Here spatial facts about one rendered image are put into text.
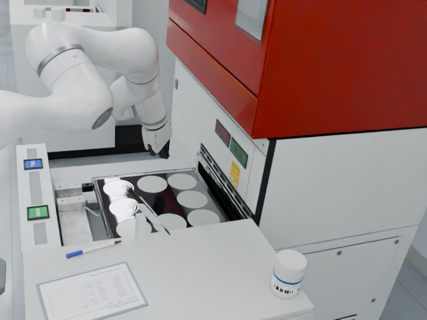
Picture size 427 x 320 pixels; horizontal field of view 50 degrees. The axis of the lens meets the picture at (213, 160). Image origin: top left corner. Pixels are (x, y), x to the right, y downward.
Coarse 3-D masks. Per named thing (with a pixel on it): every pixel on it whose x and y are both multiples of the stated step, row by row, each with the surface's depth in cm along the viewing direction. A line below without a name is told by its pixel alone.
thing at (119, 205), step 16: (144, 176) 159; (160, 176) 160; (192, 176) 163; (112, 192) 149; (144, 192) 151; (160, 192) 152; (176, 192) 153; (112, 208) 141; (128, 208) 142; (160, 208) 144; (176, 208) 145; (192, 208) 146; (208, 208) 147; (112, 224) 135
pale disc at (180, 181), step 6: (180, 174) 163; (186, 174) 163; (168, 180) 159; (174, 180) 159; (180, 180) 159; (186, 180) 160; (192, 180) 160; (174, 186) 156; (180, 186) 156; (186, 186) 157; (192, 186) 157
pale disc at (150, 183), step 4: (148, 176) 159; (152, 176) 160; (140, 180) 156; (144, 180) 157; (148, 180) 157; (152, 180) 157; (156, 180) 157; (160, 180) 158; (164, 180) 158; (140, 184) 154; (144, 184) 155; (148, 184) 155; (152, 184) 155; (156, 184) 156; (160, 184) 156; (164, 184) 156; (140, 188) 153; (144, 188) 153; (148, 188) 153; (152, 188) 153; (156, 188) 154; (160, 188) 154; (164, 188) 154
